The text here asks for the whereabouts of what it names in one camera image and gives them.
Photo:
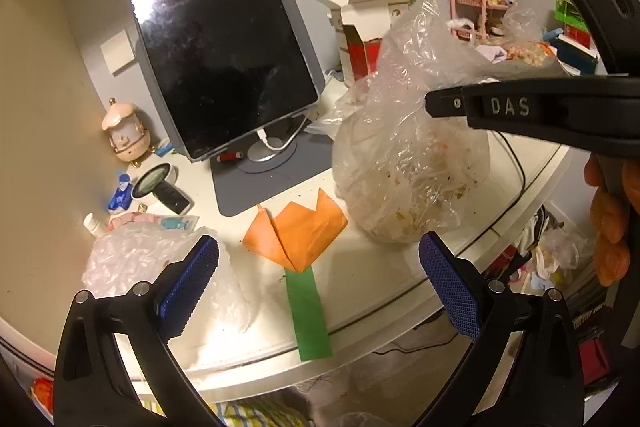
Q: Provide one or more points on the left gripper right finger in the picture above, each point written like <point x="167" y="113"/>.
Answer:
<point x="544" y="387"/>

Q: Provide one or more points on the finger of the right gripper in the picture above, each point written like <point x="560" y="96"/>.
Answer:
<point x="445" y="103"/>

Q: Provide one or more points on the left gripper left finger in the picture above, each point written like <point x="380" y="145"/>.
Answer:
<point x="91" y="384"/>

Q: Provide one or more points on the plastic bag with food scraps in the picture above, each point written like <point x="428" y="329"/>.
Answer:
<point x="400" y="171"/>

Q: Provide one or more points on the bubble wrap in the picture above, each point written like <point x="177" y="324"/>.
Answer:
<point x="138" y="252"/>

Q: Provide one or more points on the person's hand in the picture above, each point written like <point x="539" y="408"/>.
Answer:
<point x="610" y="218"/>

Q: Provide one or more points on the snack bag orange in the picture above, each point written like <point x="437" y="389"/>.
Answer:
<point x="532" y="52"/>

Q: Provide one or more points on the pink desk rack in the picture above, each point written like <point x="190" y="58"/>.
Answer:
<point x="481" y="19"/>

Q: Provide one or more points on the green tissue box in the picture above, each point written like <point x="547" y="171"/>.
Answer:
<point x="566" y="12"/>

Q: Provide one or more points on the red white open box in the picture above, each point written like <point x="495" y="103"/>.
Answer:
<point x="359" y="27"/>

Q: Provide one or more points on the grey tablet stand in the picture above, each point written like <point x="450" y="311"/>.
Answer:
<point x="261" y="172"/>

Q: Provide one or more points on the small white pill bottle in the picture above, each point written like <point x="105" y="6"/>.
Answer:
<point x="94" y="226"/>

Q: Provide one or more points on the blue white small tube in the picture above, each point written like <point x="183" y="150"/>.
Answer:
<point x="122" y="197"/>

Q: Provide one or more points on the pink sticker packet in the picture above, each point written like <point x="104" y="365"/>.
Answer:
<point x="184" y="223"/>

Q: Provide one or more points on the orange green paper tulip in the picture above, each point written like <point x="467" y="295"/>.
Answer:
<point x="294" y="239"/>

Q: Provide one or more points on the black magnifying glass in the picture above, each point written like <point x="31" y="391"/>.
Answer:
<point x="159" y="183"/>

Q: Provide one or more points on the black tablet screen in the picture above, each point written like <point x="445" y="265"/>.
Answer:
<point x="225" y="68"/>

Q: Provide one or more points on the pink carousel night light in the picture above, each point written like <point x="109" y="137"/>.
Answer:
<point x="129" y="139"/>

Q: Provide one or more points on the white wall switch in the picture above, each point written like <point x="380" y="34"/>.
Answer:
<point x="118" y="52"/>

